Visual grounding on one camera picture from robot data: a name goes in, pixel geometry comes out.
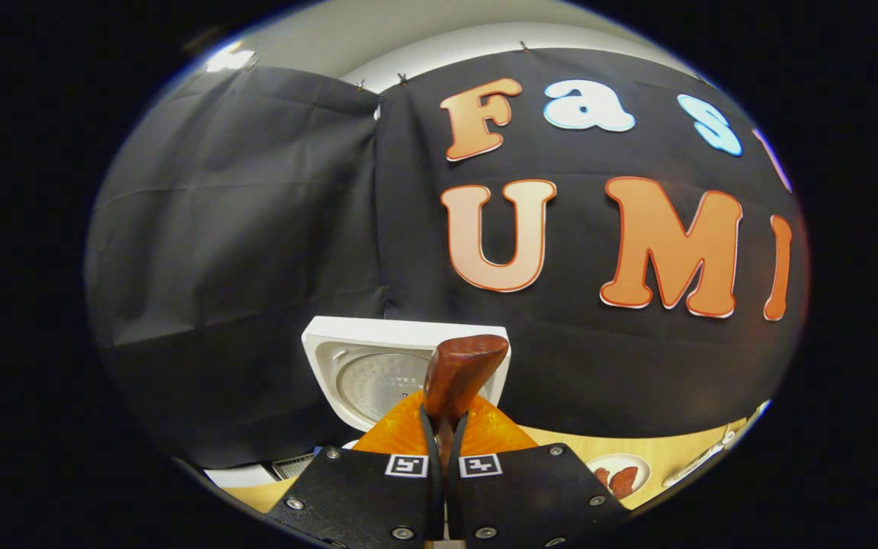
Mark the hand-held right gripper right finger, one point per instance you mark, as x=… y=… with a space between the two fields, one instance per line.
x=530 y=496

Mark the black backdrop cloth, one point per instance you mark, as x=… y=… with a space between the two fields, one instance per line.
x=218 y=229

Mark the round cream plate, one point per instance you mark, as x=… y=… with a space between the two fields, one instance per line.
x=641 y=467

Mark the red meat patty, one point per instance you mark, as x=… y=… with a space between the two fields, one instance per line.
x=623 y=480
x=601 y=476

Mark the brown wooden spoon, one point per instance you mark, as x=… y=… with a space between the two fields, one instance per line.
x=462 y=374

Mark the ceiling light panel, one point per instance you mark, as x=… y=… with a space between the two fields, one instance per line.
x=229 y=57

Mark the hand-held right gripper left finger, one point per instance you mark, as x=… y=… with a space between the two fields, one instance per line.
x=363 y=496

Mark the white rice cooker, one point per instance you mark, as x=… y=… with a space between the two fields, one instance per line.
x=355 y=366

